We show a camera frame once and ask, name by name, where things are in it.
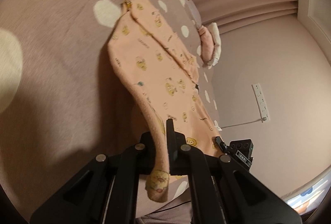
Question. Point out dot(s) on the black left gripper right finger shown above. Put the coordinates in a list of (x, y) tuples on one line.
[(178, 151)]

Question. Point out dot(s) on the peach cartoon print pajama garment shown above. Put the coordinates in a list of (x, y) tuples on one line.
[(155, 67)]

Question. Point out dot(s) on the pink folded cloth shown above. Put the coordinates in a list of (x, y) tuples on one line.
[(207, 43)]

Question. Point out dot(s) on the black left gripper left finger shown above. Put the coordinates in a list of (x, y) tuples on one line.
[(147, 154)]

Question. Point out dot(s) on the mauve polka dot blanket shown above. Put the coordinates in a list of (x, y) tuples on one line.
[(61, 102)]

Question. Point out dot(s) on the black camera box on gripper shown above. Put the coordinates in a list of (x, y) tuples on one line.
[(245, 146)]

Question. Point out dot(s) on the cream folded cloth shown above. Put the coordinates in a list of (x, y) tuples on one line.
[(214, 30)]

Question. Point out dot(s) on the white wall power strip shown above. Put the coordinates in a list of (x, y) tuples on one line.
[(260, 99)]

